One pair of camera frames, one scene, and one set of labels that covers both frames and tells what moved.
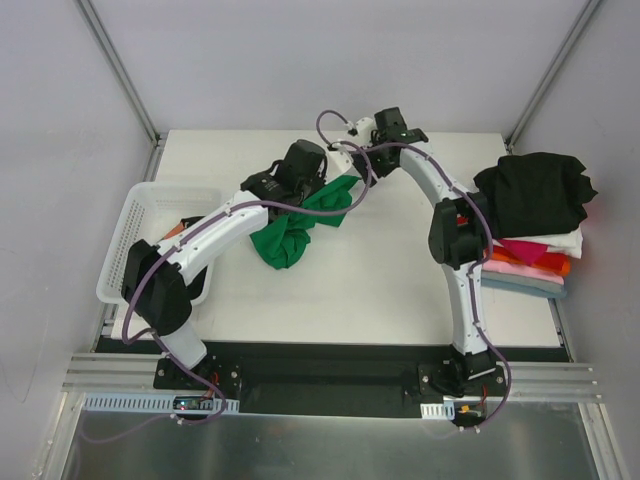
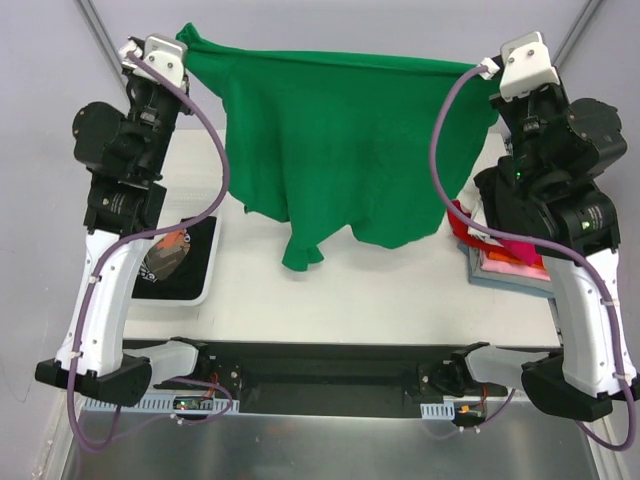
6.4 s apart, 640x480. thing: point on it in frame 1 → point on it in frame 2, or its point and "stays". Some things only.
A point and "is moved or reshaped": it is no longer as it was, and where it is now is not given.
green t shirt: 284,240 is moved or reshaped
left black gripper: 298,198 → 148,95
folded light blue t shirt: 523,284 stays
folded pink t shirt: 522,269 stays
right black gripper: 364,170 → 531,107
